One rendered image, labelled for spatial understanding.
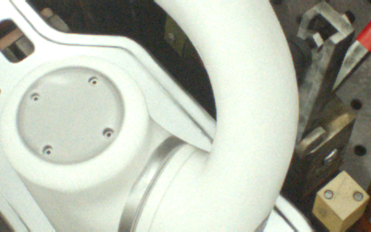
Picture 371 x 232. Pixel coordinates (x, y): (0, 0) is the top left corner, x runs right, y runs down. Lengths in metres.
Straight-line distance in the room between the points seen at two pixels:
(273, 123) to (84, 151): 0.10
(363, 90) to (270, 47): 0.75
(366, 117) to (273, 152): 0.73
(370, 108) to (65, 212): 0.75
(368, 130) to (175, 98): 0.40
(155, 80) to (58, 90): 0.39
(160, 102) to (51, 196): 0.39
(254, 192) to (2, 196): 0.42
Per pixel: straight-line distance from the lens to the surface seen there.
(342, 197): 0.73
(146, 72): 0.85
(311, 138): 0.73
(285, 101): 0.45
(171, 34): 0.86
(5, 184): 0.83
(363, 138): 1.15
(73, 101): 0.45
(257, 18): 0.44
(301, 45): 0.61
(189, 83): 1.00
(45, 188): 0.45
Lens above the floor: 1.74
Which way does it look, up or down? 64 degrees down
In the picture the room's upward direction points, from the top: 8 degrees counter-clockwise
